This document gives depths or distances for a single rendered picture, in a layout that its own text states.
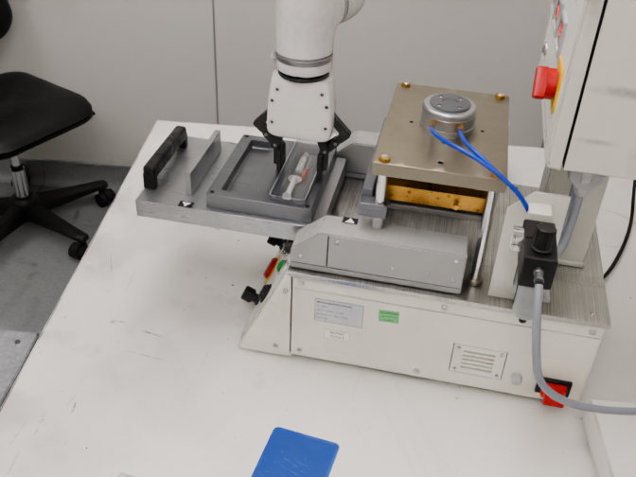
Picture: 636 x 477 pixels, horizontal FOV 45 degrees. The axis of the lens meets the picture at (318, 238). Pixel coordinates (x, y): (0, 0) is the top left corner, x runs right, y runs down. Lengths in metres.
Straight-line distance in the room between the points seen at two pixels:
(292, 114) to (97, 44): 1.78
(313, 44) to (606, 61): 0.39
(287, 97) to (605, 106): 0.45
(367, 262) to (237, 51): 1.75
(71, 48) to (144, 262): 1.57
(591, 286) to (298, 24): 0.57
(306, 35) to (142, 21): 1.74
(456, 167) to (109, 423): 0.61
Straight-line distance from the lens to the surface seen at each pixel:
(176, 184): 1.25
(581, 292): 1.17
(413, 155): 1.06
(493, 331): 1.14
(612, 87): 0.95
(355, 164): 1.33
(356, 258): 1.09
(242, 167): 1.26
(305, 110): 1.14
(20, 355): 1.31
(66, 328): 1.33
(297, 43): 1.09
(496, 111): 1.21
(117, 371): 1.24
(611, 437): 1.17
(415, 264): 1.08
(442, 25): 2.67
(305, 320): 1.17
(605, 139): 0.98
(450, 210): 1.10
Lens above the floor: 1.62
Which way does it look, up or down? 36 degrees down
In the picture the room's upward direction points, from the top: 3 degrees clockwise
